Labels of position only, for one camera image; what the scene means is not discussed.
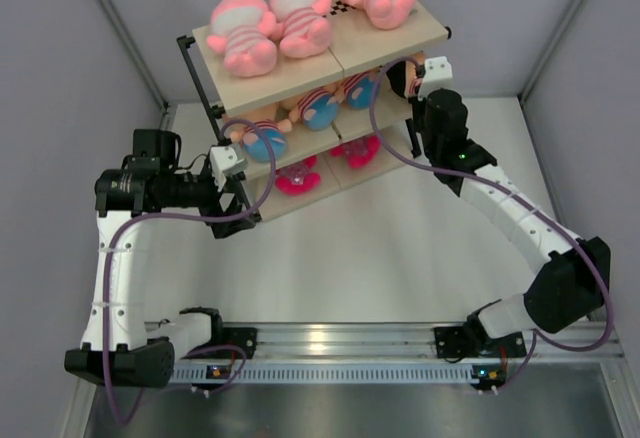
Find black-haired doll plush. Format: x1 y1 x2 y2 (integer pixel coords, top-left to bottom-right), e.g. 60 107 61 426
386 52 426 98

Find magenta legs doll plush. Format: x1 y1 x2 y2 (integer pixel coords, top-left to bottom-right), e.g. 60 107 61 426
274 156 322 196
330 135 380 169

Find blue pants boy plush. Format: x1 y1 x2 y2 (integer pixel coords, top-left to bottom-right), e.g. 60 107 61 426
280 84 344 131
229 118 292 163
338 68 379 109

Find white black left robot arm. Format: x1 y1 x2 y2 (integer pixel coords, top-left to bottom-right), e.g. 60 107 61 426
64 129 246 388

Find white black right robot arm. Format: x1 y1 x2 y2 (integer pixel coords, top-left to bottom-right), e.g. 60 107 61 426
409 89 611 355

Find beige three-tier shelf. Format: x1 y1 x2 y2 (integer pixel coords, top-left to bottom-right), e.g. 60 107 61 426
177 2 451 222

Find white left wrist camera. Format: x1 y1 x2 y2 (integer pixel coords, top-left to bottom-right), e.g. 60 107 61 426
209 143 247 192

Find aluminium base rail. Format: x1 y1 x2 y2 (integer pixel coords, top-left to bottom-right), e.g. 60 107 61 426
224 321 625 364

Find white slotted cable duct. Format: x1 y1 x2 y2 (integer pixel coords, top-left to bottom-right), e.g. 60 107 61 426
170 362 500 385

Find right aluminium frame post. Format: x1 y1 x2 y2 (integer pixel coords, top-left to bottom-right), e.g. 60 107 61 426
518 0 588 106

